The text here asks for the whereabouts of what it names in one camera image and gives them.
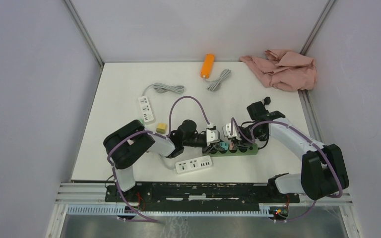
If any black power cable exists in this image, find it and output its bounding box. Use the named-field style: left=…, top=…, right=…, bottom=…
left=257, top=96, right=273, bottom=150

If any long white power strip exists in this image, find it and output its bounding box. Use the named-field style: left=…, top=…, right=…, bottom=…
left=175, top=155, right=213, bottom=174

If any pink crumpled cloth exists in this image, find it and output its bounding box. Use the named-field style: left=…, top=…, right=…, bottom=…
left=239, top=49, right=318, bottom=92

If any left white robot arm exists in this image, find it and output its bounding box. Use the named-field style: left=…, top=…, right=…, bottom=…
left=103, top=119, right=221, bottom=202

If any purple cable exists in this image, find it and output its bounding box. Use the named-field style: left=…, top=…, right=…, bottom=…
left=106, top=95, right=212, bottom=222
left=230, top=118, right=344, bottom=224

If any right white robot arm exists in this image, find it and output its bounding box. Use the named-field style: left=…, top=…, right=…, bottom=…
left=226, top=101, right=349, bottom=202

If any orange power strip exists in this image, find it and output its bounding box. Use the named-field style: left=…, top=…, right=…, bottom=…
left=200, top=54, right=215, bottom=79

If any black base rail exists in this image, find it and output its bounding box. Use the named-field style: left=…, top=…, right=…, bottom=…
left=105, top=181, right=300, bottom=212

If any grey cable of orange strip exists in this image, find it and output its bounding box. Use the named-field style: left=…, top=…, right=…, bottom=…
left=205, top=68, right=232, bottom=92

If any small white power strip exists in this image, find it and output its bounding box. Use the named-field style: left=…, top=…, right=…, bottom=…
left=138, top=96, right=155, bottom=124

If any yellow plug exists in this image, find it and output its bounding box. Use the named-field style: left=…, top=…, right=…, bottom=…
left=156, top=123, right=168, bottom=134

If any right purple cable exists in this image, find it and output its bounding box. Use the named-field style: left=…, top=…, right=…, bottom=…
left=230, top=118, right=344, bottom=224

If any grey cable of small strip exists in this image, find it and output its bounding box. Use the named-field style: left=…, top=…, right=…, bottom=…
left=142, top=82, right=186, bottom=98

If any dark green power strip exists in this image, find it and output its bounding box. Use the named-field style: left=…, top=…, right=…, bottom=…
left=203, top=144, right=259, bottom=157

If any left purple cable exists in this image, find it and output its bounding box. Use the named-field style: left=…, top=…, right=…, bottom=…
left=106, top=95, right=212, bottom=222

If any teal plug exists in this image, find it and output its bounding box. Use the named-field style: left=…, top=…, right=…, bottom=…
left=219, top=141, right=229, bottom=150

